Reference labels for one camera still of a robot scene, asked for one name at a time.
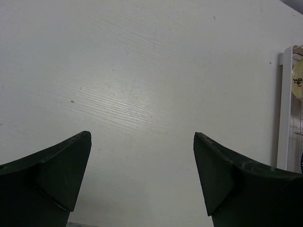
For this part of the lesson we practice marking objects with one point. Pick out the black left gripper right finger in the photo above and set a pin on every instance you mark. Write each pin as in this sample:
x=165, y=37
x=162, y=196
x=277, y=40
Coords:
x=241, y=192

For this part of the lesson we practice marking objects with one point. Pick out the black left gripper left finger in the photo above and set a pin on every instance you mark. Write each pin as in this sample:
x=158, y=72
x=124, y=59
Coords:
x=41, y=190

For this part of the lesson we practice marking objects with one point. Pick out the cream plate with print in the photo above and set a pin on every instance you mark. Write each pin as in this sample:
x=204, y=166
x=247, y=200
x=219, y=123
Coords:
x=297, y=79

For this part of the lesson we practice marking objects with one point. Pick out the white wire dish rack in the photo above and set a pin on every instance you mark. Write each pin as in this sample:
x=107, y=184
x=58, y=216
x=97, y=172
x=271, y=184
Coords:
x=290, y=140

